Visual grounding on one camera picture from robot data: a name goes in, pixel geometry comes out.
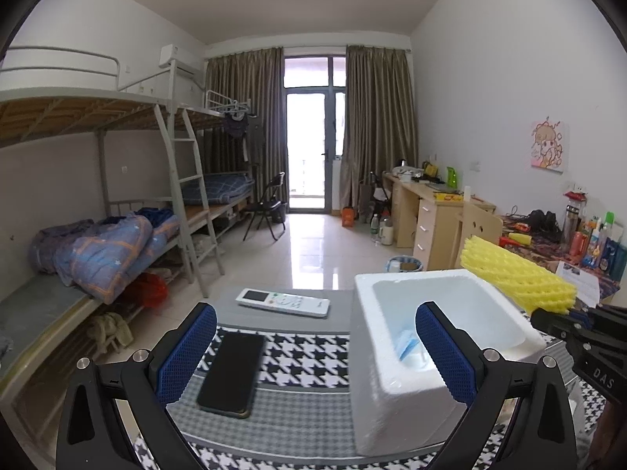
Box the brown curtain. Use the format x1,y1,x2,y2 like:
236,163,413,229
339,46,418,209
203,47,288,199

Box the black smartphone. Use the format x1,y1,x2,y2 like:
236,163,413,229
197,332,266,419

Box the glass balcony door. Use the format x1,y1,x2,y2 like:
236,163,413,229
284,54,346,213

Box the metal bunk bed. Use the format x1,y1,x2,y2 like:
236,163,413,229
1,58,251,458

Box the blue plaid quilt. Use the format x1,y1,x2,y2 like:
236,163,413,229
29,208,179,304

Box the white wall air conditioner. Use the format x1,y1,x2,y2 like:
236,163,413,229
158,43,203,76

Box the white styrofoam box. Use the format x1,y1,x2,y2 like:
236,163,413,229
349,269,546,456

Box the orange bucket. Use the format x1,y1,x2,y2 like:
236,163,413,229
341,207,355,228

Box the blue face mask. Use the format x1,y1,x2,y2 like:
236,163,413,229
394,329,428,367

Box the right brown curtain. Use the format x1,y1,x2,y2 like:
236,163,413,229
339,46,418,209

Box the smiley face wooden chair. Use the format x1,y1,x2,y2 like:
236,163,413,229
451,202,503,268

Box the houndstooth table mat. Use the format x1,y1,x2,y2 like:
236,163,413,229
132,324,609,470

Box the anime girl wall poster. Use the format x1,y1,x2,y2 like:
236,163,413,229
530,117,570,174

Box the left brown curtain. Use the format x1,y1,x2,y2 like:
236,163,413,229
203,47,288,199

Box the white remote control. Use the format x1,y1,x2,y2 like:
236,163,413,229
236,287,330,318

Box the yellow egg-crate foam sponge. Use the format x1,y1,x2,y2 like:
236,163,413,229
460,235,577,315

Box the wooden desk with drawers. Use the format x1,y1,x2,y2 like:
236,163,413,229
382,173,497,271

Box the white paper sheets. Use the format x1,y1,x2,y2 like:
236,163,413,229
556,261,600,307

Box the black folding chair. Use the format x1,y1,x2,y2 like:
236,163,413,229
243,172,287,241

